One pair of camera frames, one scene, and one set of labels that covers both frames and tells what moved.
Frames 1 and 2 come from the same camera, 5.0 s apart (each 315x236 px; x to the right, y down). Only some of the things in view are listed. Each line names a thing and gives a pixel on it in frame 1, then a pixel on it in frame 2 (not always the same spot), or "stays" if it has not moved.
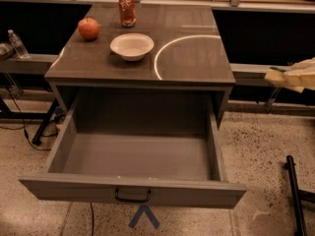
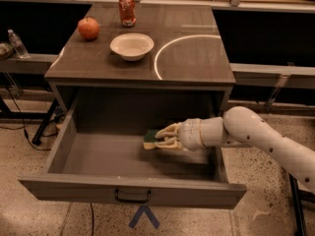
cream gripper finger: (304, 66) to (196, 133)
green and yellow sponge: (275, 76) to (150, 139)
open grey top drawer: (138, 146) stays
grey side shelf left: (33, 64) stays
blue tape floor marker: (148, 211) stays
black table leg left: (37, 139) stays
